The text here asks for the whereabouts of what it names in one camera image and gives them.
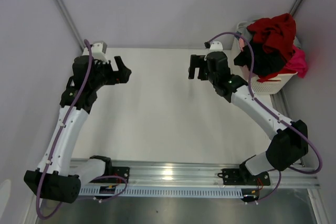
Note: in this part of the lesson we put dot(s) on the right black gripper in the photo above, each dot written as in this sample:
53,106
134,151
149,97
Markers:
195,60

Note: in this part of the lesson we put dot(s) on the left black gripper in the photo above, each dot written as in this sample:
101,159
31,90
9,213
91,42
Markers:
121,76

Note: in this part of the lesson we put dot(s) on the red t shirt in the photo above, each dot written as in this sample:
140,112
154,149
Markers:
275,34

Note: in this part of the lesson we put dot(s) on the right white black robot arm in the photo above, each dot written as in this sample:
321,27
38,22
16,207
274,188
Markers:
287,137

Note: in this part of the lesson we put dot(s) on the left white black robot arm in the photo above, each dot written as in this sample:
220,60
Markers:
52,179

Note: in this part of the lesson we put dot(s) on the grey garment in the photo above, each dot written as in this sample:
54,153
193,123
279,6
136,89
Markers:
241,28

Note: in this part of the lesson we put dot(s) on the white perforated laundry basket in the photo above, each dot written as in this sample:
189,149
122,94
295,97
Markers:
262,86

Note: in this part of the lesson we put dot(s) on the black garment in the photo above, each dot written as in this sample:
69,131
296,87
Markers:
264,64

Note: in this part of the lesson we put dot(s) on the pink garment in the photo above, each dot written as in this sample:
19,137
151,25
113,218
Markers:
297,64

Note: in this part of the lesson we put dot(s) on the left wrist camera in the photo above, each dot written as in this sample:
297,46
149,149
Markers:
98,50

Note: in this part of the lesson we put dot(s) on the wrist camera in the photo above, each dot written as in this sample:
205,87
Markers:
213,45
98,50

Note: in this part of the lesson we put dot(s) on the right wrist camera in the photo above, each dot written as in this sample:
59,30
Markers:
213,45

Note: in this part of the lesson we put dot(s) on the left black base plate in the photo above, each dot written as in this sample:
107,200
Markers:
119,173

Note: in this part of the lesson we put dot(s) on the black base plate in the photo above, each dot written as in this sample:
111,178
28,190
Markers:
233,176
119,173

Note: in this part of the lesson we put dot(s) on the aluminium mounting rail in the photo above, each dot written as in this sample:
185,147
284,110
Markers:
161,174

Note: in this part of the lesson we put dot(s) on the left aluminium corner post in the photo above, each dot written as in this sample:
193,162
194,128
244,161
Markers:
69,22

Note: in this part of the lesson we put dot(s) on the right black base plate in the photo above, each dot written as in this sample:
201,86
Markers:
233,176

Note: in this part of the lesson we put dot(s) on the slotted cable duct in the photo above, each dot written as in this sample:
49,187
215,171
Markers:
177,192

